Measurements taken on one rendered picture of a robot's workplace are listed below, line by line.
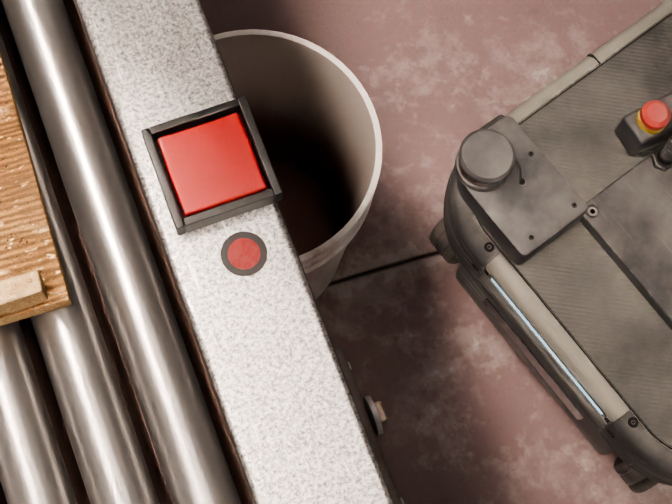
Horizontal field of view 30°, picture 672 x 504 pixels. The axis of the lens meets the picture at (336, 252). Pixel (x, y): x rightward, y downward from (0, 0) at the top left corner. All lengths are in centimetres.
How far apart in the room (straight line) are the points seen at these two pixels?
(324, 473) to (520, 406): 99
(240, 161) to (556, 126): 85
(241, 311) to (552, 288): 80
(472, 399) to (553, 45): 57
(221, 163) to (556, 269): 80
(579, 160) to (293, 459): 90
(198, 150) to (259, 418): 19
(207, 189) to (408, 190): 101
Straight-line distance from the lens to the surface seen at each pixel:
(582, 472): 180
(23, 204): 86
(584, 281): 160
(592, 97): 169
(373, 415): 92
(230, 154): 87
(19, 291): 82
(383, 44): 194
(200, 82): 90
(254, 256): 86
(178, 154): 87
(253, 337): 84
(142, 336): 84
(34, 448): 84
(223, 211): 85
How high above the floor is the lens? 174
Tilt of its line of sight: 73 degrees down
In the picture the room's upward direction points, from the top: 11 degrees clockwise
